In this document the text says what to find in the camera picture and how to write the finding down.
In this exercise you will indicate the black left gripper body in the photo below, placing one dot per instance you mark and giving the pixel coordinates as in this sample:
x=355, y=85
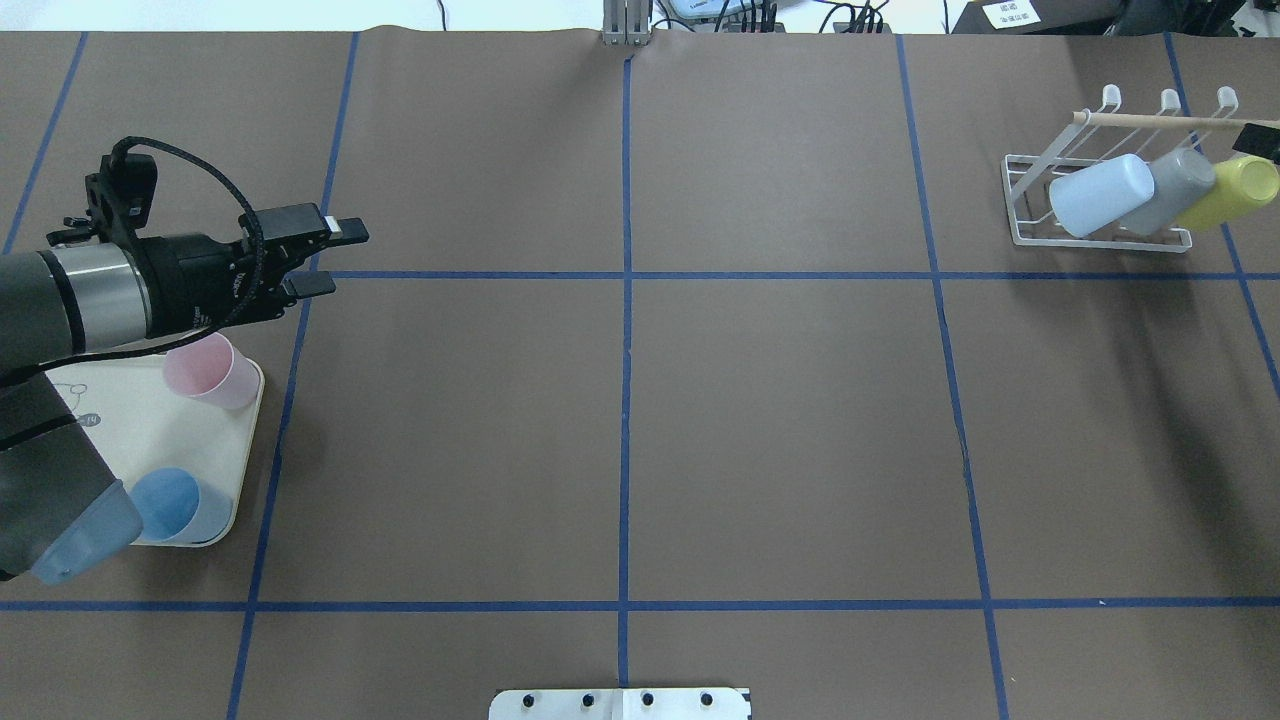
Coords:
x=190, y=280

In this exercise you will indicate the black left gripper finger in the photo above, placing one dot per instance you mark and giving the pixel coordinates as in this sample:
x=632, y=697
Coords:
x=308, y=286
x=345, y=232

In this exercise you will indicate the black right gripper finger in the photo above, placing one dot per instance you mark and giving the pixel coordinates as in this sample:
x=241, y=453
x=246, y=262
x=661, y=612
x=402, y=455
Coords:
x=1259, y=140

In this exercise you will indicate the yellow plastic cup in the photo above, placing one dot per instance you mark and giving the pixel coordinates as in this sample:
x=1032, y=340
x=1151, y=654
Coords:
x=1243, y=184

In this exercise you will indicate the pink plastic cup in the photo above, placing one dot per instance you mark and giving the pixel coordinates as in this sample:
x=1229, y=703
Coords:
x=214, y=372

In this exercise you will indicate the grey plastic cup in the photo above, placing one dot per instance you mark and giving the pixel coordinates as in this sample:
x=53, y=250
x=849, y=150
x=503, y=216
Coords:
x=1182, y=177

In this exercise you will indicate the light blue plastic cup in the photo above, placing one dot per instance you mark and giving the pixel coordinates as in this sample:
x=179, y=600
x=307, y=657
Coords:
x=1090, y=198

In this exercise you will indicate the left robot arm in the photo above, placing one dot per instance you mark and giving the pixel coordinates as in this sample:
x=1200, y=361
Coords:
x=64, y=511

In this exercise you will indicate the cream plastic tray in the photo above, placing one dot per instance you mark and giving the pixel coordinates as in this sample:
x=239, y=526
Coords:
x=139, y=425

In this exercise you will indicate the white wire cup rack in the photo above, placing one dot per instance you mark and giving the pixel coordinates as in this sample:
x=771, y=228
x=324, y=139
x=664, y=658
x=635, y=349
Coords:
x=1105, y=132

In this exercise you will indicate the aluminium frame post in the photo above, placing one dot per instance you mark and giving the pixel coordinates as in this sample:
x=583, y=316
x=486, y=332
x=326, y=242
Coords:
x=627, y=22

